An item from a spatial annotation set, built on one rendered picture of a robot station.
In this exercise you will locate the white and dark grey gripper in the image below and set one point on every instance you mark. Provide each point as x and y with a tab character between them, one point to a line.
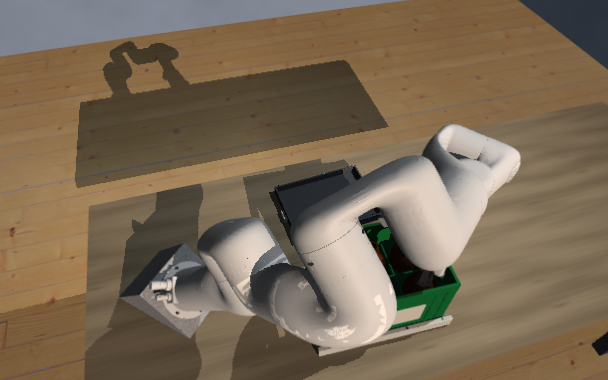
422	276

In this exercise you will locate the green bottle crate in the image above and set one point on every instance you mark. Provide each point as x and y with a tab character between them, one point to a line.
419	306

